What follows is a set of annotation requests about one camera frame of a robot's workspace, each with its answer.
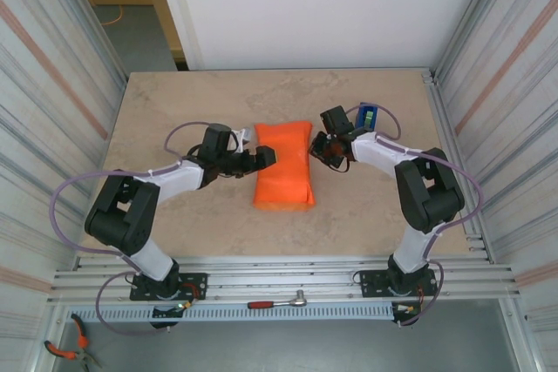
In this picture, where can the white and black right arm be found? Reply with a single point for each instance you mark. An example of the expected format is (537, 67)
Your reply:
(429, 198)

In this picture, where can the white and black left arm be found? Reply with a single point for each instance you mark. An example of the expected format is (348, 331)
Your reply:
(148, 254)

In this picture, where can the white door frame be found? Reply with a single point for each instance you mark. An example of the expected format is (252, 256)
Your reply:
(183, 10)

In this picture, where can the aluminium side rail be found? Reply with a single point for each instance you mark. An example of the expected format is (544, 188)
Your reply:
(436, 93)

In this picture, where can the blue tape dispenser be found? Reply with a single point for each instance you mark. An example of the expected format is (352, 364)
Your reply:
(368, 117)

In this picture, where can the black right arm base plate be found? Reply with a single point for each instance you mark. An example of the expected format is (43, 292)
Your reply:
(370, 282)

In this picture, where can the yellow power connector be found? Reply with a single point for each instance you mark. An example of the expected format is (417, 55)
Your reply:
(410, 309)
(187, 305)

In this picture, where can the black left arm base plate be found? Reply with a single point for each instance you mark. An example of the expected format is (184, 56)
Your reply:
(194, 280)

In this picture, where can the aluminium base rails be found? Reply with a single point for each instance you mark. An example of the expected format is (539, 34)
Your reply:
(283, 278)

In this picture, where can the orange wrapping paper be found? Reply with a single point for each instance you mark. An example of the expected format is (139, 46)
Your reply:
(283, 163)

